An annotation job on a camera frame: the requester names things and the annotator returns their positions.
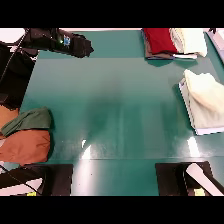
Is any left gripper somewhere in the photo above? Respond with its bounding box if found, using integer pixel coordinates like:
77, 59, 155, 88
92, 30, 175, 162
70, 32, 95, 59

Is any cream T-shirt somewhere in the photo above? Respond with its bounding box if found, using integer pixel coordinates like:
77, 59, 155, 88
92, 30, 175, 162
182, 68, 224, 130

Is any red garment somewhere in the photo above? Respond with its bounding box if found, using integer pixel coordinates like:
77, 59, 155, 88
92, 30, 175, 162
142, 28, 180, 56

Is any green garment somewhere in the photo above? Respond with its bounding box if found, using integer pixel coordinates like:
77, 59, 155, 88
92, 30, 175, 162
0, 107, 53, 138

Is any orange garment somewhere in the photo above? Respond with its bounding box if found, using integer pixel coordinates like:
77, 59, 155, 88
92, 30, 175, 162
0, 105, 20, 131

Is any white garment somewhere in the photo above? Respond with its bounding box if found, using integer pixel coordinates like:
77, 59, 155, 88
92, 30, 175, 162
169, 28, 209, 60

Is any rust brown garment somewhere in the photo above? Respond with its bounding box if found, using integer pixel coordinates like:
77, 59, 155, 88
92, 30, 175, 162
0, 128, 52, 167

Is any pale grey garment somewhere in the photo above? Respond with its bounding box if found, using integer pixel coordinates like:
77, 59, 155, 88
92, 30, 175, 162
178, 77, 224, 136

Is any black cable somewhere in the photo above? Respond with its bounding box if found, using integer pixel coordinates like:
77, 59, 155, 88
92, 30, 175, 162
0, 164, 45, 195

